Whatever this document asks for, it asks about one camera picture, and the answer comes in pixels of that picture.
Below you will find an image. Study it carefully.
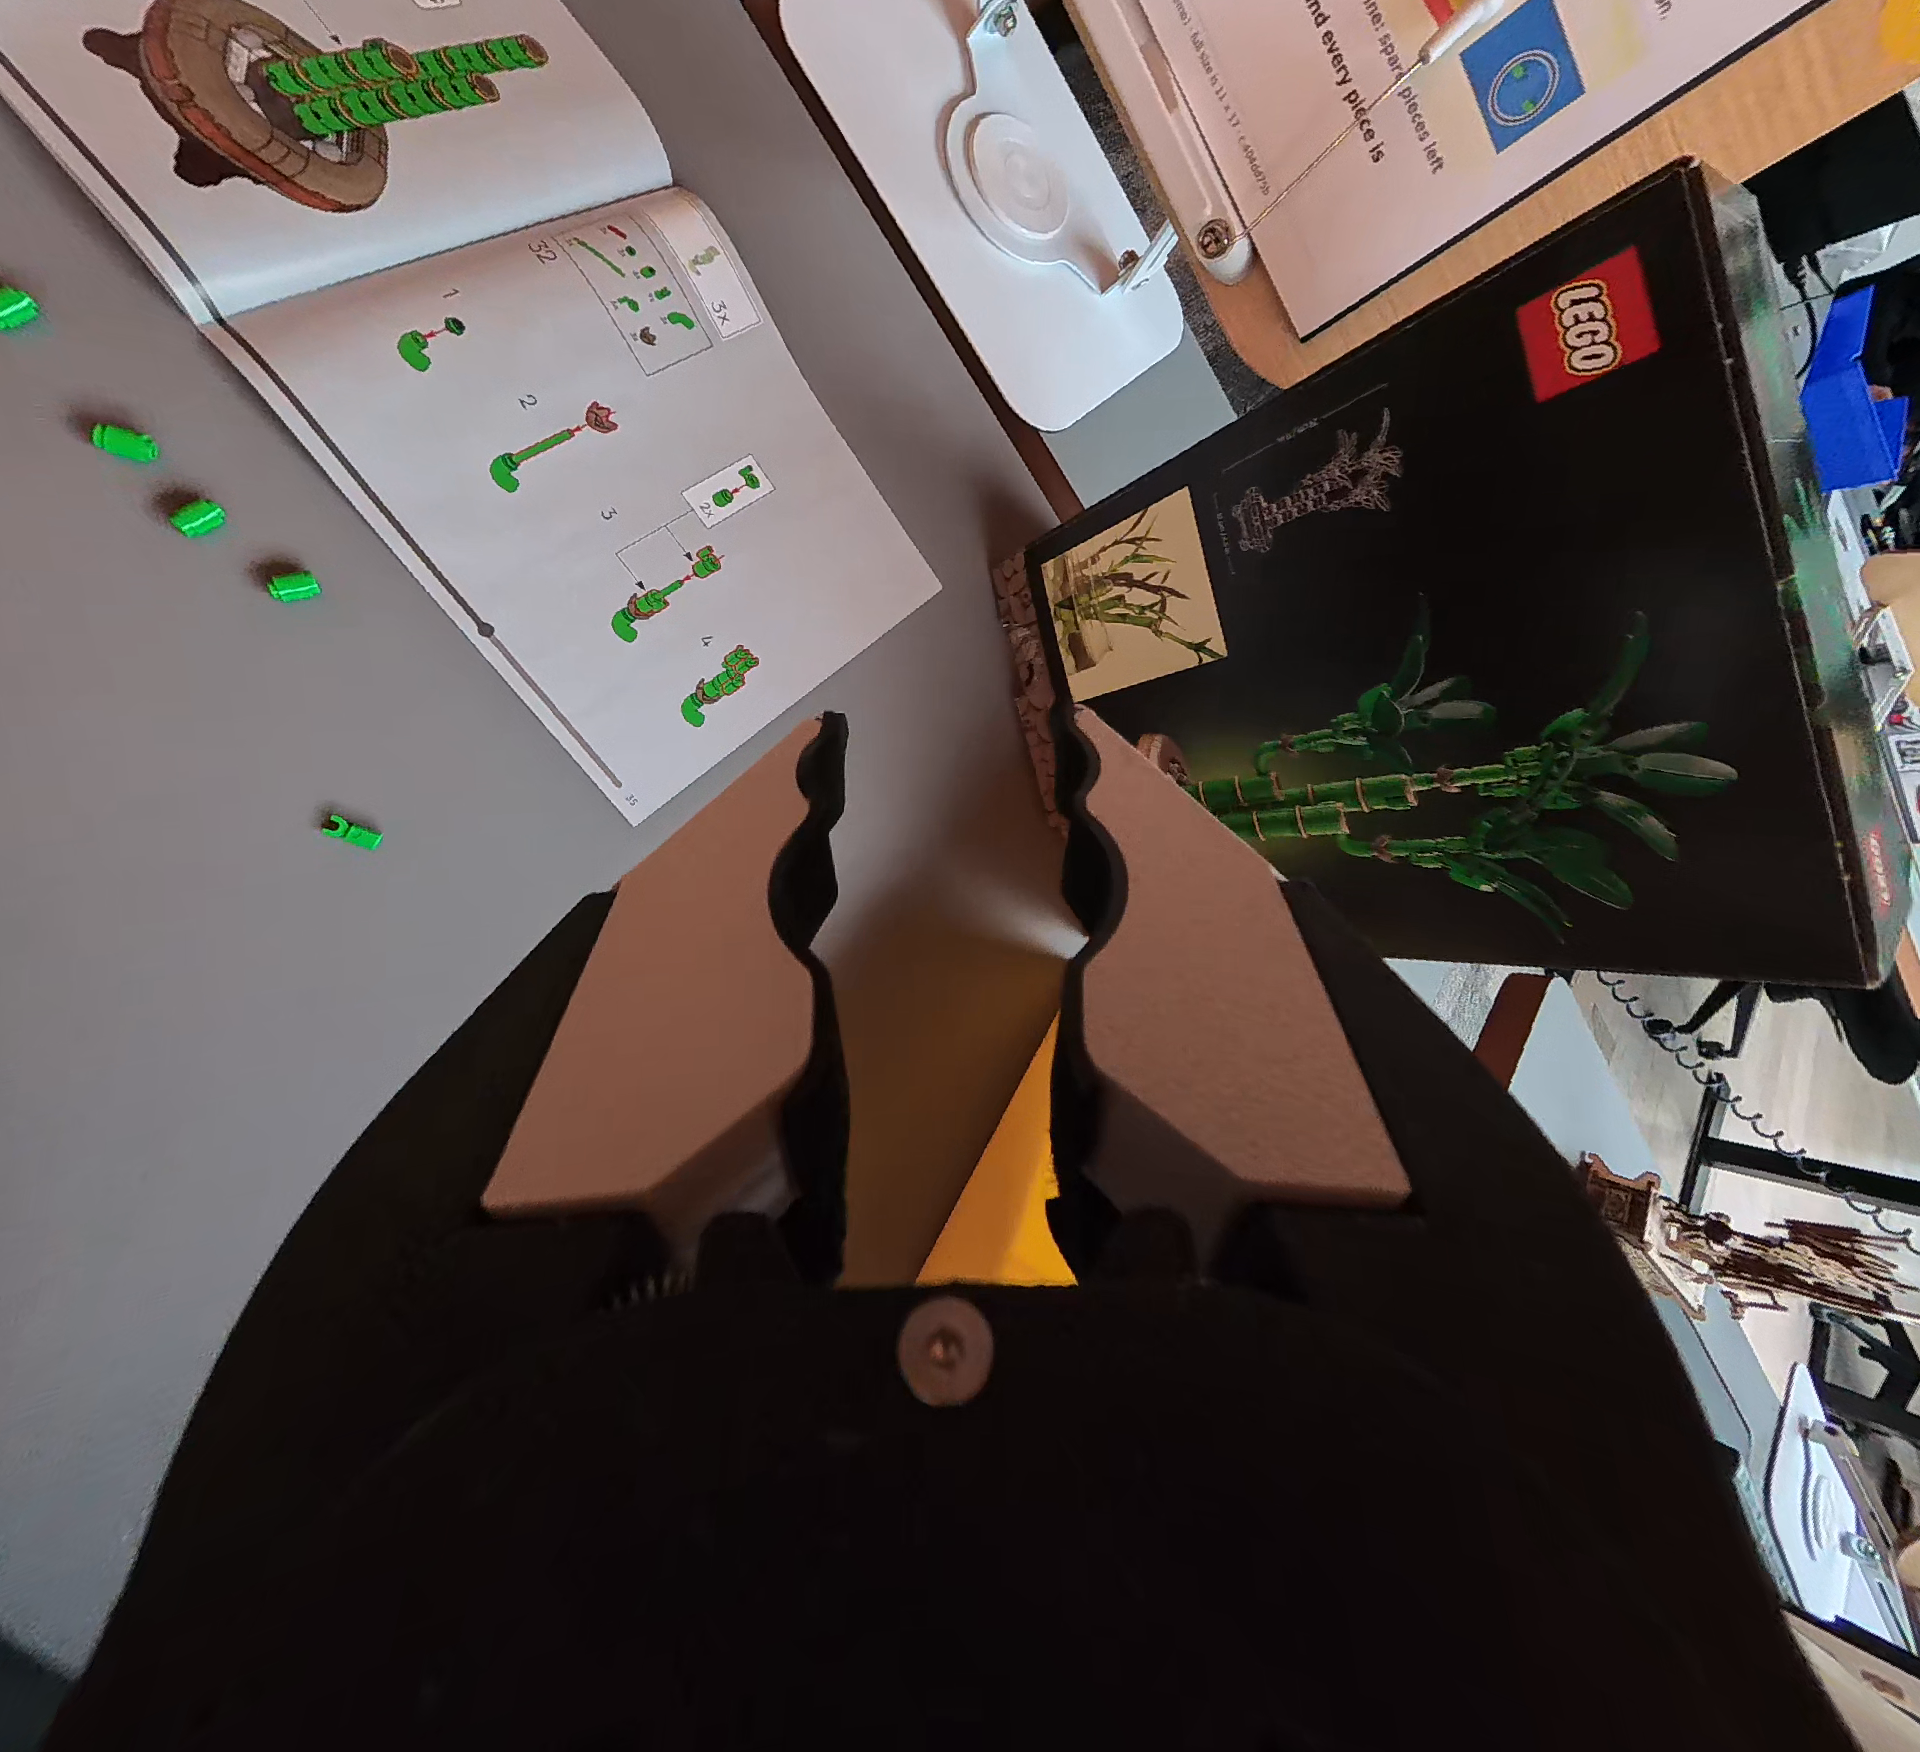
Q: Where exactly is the brown woven object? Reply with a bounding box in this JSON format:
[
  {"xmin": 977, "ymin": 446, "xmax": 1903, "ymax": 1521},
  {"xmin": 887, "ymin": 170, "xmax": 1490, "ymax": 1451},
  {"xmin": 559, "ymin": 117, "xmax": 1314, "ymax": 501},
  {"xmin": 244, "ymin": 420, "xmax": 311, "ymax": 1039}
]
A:
[{"xmin": 1575, "ymin": 1152, "xmax": 1920, "ymax": 1326}]

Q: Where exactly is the white stand base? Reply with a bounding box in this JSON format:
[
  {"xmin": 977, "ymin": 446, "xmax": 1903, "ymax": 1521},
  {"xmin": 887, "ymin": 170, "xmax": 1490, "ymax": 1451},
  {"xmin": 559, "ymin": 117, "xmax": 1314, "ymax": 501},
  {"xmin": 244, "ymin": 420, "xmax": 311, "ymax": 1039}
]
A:
[
  {"xmin": 778, "ymin": 0, "xmax": 1187, "ymax": 434},
  {"xmin": 1766, "ymin": 1361, "xmax": 1920, "ymax": 1656}
]

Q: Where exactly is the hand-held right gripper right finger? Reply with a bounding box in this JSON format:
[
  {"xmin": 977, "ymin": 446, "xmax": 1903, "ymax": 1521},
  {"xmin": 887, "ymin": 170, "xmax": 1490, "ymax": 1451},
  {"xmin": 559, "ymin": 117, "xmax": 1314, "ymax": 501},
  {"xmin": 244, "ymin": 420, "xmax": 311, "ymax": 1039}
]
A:
[{"xmin": 1049, "ymin": 702, "xmax": 1410, "ymax": 1282}]

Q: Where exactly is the black coiled cable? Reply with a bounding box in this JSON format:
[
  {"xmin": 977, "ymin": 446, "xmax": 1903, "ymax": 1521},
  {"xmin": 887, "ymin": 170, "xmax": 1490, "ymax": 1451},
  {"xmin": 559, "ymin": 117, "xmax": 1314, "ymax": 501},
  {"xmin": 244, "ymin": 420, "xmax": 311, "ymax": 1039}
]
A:
[{"xmin": 1590, "ymin": 973, "xmax": 1920, "ymax": 1214}]

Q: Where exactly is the black building set box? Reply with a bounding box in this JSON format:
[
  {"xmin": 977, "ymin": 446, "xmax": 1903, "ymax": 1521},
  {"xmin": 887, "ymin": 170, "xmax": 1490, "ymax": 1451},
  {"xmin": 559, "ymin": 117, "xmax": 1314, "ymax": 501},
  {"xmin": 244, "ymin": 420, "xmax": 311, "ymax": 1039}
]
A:
[{"xmin": 994, "ymin": 158, "xmax": 1920, "ymax": 990}]

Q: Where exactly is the yellow plastic bin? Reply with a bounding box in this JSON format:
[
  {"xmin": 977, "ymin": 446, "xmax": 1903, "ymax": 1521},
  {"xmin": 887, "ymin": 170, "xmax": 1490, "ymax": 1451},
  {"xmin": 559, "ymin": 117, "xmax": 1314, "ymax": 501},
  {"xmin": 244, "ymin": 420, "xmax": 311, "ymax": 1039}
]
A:
[{"xmin": 917, "ymin": 1009, "xmax": 1082, "ymax": 1289}]

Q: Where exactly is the blue plastic bin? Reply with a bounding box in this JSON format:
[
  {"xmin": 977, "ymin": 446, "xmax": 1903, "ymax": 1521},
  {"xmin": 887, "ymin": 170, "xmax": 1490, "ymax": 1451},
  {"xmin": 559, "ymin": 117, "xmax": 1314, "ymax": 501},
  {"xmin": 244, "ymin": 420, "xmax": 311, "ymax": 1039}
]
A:
[{"xmin": 1800, "ymin": 282, "xmax": 1920, "ymax": 495}]

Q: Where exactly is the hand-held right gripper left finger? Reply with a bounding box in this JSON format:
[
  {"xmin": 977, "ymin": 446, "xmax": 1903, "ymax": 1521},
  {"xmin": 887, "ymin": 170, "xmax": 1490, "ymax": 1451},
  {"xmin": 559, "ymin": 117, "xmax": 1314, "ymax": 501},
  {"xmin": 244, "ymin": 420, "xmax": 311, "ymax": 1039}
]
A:
[{"xmin": 485, "ymin": 710, "xmax": 849, "ymax": 1285}]

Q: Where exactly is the open building instruction booklet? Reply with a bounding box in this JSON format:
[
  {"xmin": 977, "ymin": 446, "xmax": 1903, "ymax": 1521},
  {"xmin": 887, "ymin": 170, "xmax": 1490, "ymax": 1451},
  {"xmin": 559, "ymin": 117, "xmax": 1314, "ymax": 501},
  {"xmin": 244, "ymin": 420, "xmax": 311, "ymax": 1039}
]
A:
[{"xmin": 0, "ymin": 0, "xmax": 944, "ymax": 828}]

